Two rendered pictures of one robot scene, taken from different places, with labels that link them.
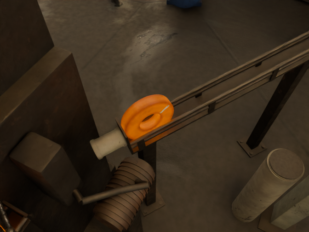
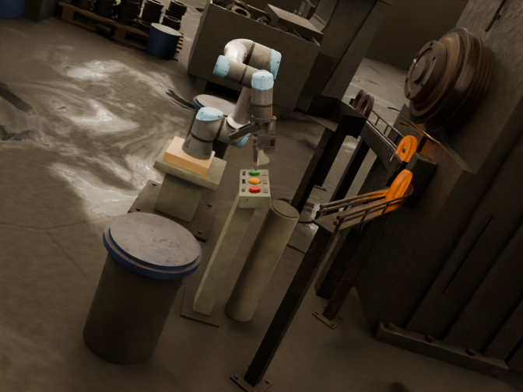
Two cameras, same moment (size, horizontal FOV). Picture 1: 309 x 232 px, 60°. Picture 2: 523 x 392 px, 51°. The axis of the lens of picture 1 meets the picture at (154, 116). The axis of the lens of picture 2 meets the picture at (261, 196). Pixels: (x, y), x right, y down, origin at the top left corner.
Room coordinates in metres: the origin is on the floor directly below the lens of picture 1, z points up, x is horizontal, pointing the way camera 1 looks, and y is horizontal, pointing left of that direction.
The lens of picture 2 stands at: (1.86, -1.70, 1.37)
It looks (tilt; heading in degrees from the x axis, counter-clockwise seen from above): 23 degrees down; 143
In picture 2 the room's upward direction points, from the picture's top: 24 degrees clockwise
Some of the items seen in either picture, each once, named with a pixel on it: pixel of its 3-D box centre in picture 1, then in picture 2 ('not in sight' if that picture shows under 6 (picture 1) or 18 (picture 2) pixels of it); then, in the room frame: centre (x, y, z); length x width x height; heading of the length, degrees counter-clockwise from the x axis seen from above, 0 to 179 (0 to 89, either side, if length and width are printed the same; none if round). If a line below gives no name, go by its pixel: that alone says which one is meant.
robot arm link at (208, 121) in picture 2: not in sight; (208, 122); (-0.37, -0.46, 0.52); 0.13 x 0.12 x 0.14; 62
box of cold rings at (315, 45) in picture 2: not in sight; (249, 53); (-2.70, 0.98, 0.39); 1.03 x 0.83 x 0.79; 67
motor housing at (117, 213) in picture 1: (129, 210); (349, 254); (0.31, 0.10, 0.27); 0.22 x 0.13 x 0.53; 153
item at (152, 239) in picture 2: not in sight; (137, 289); (0.50, -0.98, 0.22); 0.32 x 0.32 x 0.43
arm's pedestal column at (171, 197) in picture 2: not in sight; (182, 189); (-0.38, -0.46, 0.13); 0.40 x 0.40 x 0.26; 59
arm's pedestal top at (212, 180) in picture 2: not in sight; (191, 164); (-0.38, -0.46, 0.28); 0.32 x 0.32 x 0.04; 59
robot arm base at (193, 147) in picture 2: not in sight; (199, 143); (-0.38, -0.46, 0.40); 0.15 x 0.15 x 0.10
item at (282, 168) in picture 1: (260, 191); (261, 263); (0.39, -0.44, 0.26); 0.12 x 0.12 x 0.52
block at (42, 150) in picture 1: (50, 171); (413, 180); (0.29, 0.27, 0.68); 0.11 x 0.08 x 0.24; 63
